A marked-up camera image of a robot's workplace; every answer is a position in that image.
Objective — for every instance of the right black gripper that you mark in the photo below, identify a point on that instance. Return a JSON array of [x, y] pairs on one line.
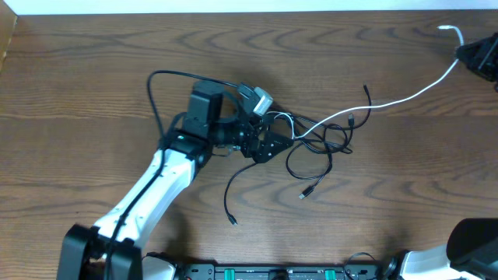
[[484, 64]]

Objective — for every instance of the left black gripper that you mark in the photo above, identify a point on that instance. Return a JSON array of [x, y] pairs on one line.
[[253, 144]]

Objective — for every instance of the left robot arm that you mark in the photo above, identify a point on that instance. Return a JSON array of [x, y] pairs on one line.
[[112, 247]]

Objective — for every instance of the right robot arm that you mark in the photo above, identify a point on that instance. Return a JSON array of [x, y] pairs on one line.
[[471, 250]]

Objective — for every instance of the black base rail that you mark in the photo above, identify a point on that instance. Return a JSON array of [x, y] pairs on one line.
[[292, 272]]

